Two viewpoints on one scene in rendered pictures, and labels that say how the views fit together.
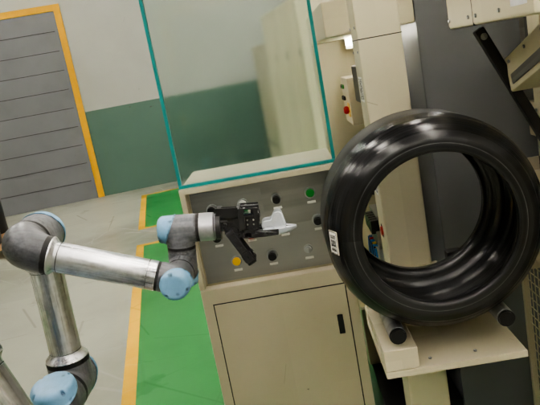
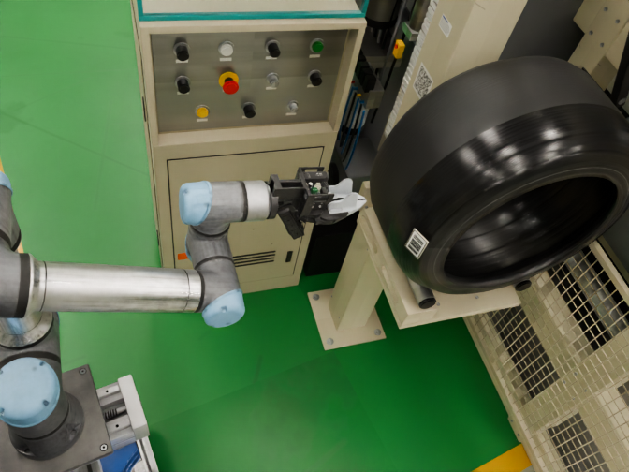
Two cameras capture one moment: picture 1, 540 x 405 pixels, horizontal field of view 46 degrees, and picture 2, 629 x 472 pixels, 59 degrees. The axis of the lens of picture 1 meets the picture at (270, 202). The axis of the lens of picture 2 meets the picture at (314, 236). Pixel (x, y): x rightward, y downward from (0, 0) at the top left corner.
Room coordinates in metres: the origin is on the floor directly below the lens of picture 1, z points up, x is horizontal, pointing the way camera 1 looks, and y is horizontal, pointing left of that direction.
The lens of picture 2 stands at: (1.03, 0.40, 2.04)
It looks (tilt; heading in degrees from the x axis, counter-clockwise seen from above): 52 degrees down; 330
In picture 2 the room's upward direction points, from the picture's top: 15 degrees clockwise
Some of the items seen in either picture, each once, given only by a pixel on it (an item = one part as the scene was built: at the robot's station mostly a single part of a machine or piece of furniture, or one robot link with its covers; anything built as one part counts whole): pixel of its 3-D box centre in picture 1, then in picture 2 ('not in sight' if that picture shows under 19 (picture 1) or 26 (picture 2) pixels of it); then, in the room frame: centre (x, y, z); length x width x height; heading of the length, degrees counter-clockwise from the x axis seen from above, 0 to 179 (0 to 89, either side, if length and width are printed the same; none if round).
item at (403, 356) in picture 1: (389, 331); (395, 259); (1.70, -0.27, 0.84); 0.36 x 0.09 x 0.06; 178
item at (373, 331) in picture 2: not in sight; (346, 314); (1.95, -0.40, 0.01); 0.27 x 0.27 x 0.02; 88
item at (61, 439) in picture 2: not in sight; (43, 417); (1.53, 0.64, 0.77); 0.15 x 0.15 x 0.10
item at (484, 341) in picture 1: (439, 335); (436, 259); (1.70, -0.41, 0.80); 0.37 x 0.36 x 0.02; 88
